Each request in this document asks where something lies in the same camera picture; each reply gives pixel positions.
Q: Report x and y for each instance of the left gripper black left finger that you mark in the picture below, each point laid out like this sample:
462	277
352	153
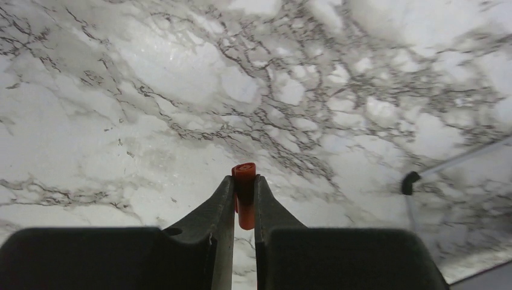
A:
194	253

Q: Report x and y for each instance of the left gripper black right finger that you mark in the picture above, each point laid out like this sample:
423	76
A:
291	255

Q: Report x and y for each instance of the red marker cap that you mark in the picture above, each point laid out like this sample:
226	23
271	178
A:
244	177

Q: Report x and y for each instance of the black framed small whiteboard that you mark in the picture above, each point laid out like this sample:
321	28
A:
461	208

